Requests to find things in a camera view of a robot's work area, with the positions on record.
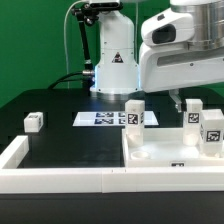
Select white U-shaped fence wall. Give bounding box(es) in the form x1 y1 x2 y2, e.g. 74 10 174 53
0 135 224 194

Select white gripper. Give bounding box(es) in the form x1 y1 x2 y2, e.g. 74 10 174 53
139 9 224 112

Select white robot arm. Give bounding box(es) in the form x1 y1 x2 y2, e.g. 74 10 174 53
88 0 224 99

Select white square tabletop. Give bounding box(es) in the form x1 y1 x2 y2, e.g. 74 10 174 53
122 128 224 167

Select white marker sheet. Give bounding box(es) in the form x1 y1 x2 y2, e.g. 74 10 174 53
72 111 160 127

